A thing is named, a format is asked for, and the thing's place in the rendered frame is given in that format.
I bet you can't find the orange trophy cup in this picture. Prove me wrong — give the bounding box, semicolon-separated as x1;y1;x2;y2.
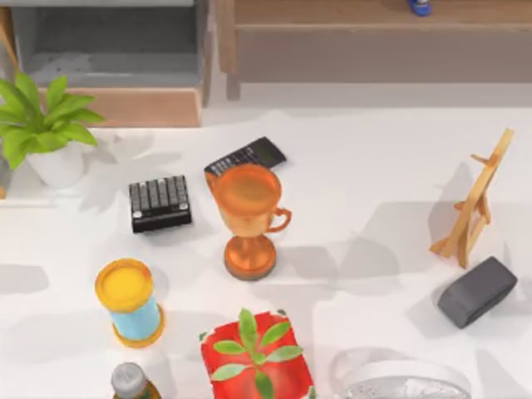
206;163;293;282

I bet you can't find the black calculator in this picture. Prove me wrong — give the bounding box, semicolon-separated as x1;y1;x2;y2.
203;136;288;178

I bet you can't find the black keypad with grey keys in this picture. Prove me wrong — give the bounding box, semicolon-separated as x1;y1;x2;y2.
128;175;194;234

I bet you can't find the red pot with green plant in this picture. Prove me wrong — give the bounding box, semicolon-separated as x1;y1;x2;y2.
199;308;318;399

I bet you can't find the pale wooden drawer front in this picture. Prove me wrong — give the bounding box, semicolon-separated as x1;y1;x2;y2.
36;86;202;128

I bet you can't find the yellow and light blue can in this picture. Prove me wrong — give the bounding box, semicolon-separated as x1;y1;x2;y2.
94;258;165;349

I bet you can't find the wooden open shelf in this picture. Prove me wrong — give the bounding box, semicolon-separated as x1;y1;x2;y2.
212;0;532;101

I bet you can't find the small wooden easel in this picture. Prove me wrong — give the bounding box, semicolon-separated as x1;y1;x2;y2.
429;127;515;269

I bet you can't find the grey drawer inside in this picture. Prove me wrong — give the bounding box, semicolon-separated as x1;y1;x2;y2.
11;0;212;89

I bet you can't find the green plant in white pot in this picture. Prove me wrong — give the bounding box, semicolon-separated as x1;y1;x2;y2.
0;72;106;189

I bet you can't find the bottle with grey cap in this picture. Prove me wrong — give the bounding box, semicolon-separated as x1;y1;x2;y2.
110;362;162;399

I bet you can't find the dark grey rounded box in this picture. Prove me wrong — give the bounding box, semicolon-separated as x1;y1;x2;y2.
436;255;519;330

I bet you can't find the white round fan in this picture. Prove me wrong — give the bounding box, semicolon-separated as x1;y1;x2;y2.
331;347;474;399

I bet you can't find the small blue object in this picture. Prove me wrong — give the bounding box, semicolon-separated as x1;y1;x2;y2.
406;0;432;18

